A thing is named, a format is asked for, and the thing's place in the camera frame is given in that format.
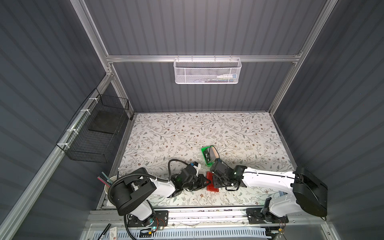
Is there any red card holder wallet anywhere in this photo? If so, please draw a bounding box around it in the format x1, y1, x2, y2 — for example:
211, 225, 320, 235
207, 172, 219, 193

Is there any white slotted cable duct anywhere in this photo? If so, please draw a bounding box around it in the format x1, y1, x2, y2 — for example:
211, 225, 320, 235
92, 227, 271, 240

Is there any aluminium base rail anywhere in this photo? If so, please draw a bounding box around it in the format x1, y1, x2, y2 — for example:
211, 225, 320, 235
84, 206, 332, 230

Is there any black corrugated cable conduit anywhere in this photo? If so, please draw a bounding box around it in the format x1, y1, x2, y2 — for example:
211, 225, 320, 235
107, 158, 190, 208

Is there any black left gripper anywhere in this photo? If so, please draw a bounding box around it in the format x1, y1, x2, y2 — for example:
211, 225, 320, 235
182, 174, 212, 191

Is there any white wire mesh basket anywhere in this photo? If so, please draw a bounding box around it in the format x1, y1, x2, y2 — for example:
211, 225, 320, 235
173, 58, 242, 85

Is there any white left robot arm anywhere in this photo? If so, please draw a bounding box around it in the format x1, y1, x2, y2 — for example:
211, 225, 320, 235
107, 162, 212, 226

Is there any black wire basket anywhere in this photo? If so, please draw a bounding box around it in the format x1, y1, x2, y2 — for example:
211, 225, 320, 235
57, 90, 130, 164

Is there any white pen cup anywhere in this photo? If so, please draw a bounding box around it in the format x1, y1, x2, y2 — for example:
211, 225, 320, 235
97, 172, 118, 195

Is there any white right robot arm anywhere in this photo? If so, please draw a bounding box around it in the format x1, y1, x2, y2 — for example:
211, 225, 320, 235
210, 160, 328, 223

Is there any white tube in basket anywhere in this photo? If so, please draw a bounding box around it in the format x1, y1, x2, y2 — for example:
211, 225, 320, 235
217, 74, 238, 80

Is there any stack of cards in tray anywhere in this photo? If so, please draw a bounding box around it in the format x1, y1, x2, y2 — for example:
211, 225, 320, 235
204, 146, 220, 162

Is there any green card tray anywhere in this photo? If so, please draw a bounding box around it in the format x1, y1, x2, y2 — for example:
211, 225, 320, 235
201, 145, 217, 167

